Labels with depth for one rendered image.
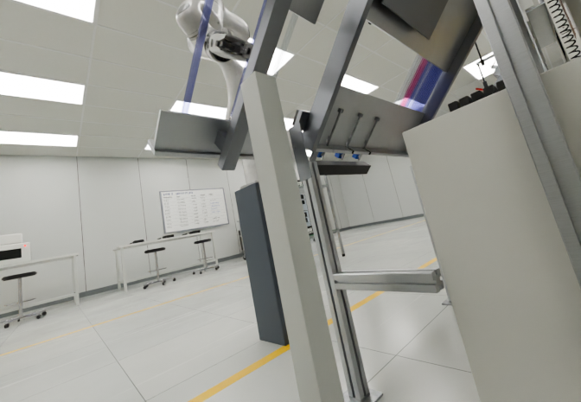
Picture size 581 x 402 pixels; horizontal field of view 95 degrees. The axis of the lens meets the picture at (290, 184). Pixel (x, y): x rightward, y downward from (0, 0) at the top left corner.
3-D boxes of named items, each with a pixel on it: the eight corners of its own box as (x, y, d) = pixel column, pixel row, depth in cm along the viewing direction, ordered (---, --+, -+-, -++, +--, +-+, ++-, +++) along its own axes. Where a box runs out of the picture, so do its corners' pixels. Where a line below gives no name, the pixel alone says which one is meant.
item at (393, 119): (311, 144, 84) (305, 140, 86) (407, 152, 127) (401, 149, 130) (334, 83, 76) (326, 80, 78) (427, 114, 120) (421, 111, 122)
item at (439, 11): (367, 14, 67) (352, 12, 71) (455, 74, 111) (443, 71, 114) (436, -168, 54) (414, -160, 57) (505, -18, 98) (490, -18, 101)
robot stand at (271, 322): (259, 340, 122) (233, 192, 134) (287, 324, 135) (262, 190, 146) (285, 346, 110) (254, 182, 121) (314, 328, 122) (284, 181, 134)
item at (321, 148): (316, 151, 83) (301, 143, 87) (411, 157, 126) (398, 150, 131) (316, 148, 82) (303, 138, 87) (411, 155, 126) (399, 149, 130)
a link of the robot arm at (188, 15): (200, -29, 90) (194, 3, 71) (228, 18, 102) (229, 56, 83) (178, -14, 92) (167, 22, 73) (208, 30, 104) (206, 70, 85)
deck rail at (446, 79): (411, 157, 126) (399, 151, 130) (412, 157, 128) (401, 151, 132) (505, -18, 98) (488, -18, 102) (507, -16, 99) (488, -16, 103)
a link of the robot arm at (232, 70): (258, 132, 138) (227, 138, 138) (258, 125, 148) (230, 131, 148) (230, 21, 113) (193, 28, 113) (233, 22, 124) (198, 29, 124)
